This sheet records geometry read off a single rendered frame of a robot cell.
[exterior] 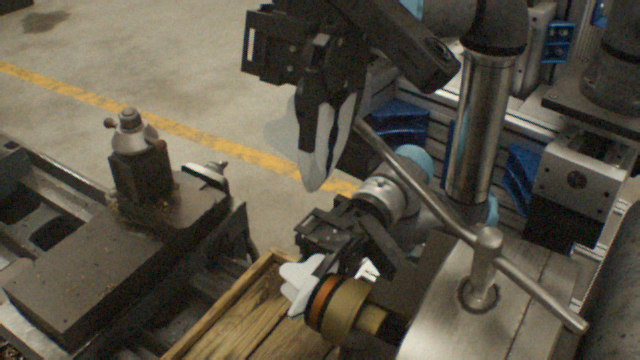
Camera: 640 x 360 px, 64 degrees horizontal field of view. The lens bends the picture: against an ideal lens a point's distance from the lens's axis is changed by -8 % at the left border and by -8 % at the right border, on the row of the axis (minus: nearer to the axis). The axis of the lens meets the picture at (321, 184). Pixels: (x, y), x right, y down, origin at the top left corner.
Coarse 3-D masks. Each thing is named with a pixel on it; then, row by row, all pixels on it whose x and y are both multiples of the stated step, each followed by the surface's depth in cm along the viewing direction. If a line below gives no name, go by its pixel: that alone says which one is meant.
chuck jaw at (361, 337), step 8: (352, 328) 62; (352, 336) 61; (360, 336) 61; (368, 336) 61; (344, 344) 60; (352, 344) 60; (360, 344) 60; (368, 344) 60; (376, 344) 60; (384, 344) 60; (344, 352) 61; (352, 352) 60; (360, 352) 59; (368, 352) 59; (376, 352) 59; (384, 352) 59; (392, 352) 60
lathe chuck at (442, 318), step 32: (480, 224) 62; (448, 256) 52; (512, 256) 53; (544, 256) 54; (448, 288) 50; (512, 288) 49; (416, 320) 49; (448, 320) 48; (480, 320) 47; (512, 320) 47; (416, 352) 48; (448, 352) 47; (480, 352) 46
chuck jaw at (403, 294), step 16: (432, 240) 60; (448, 240) 60; (432, 256) 60; (400, 272) 62; (416, 272) 61; (432, 272) 60; (384, 288) 63; (400, 288) 62; (416, 288) 61; (384, 304) 63; (400, 304) 62; (416, 304) 61
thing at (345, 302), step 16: (320, 288) 65; (336, 288) 65; (352, 288) 64; (368, 288) 64; (320, 304) 64; (336, 304) 63; (352, 304) 63; (368, 304) 64; (304, 320) 66; (320, 320) 65; (336, 320) 63; (352, 320) 62; (368, 320) 63; (384, 320) 62; (336, 336) 63; (384, 336) 67
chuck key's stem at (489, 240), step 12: (492, 228) 43; (480, 240) 43; (492, 240) 43; (480, 252) 43; (492, 252) 43; (480, 264) 44; (480, 276) 45; (492, 276) 45; (480, 288) 47; (480, 300) 49
